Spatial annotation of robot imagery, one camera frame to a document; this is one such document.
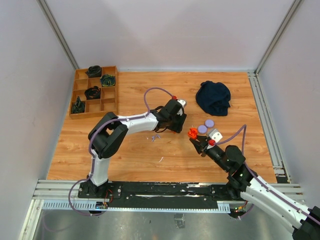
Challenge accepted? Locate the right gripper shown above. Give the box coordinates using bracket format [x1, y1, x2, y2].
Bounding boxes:
[190, 134, 230, 172]

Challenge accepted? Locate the black rolled tie top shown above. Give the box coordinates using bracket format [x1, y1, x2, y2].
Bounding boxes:
[85, 65, 102, 78]

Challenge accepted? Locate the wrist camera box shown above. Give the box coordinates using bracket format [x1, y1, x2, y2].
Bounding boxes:
[177, 99, 187, 108]
[206, 128, 223, 147]

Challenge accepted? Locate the wooden compartment tray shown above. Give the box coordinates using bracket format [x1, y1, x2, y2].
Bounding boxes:
[69, 65, 119, 120]

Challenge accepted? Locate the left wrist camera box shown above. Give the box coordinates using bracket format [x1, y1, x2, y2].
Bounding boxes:
[177, 99, 187, 108]

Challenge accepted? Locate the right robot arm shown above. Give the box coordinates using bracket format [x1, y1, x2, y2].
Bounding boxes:
[190, 136, 320, 240]

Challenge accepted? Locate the black orange rolled tie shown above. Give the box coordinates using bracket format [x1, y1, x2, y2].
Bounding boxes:
[84, 86, 101, 100]

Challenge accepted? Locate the green yellow rolled tie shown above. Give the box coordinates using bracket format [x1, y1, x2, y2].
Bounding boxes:
[100, 74, 116, 87]

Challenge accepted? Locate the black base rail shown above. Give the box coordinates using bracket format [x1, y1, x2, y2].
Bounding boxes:
[77, 181, 245, 211]

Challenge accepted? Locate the dark green folded tie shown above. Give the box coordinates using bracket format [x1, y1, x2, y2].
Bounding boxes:
[70, 96, 86, 114]

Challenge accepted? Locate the navy blue cloth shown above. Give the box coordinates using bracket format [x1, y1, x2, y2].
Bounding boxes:
[195, 80, 231, 117]

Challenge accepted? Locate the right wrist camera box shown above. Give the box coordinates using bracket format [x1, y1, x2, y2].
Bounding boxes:
[206, 128, 223, 147]

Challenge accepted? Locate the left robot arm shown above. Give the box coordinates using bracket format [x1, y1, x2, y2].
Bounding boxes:
[86, 98, 187, 198]

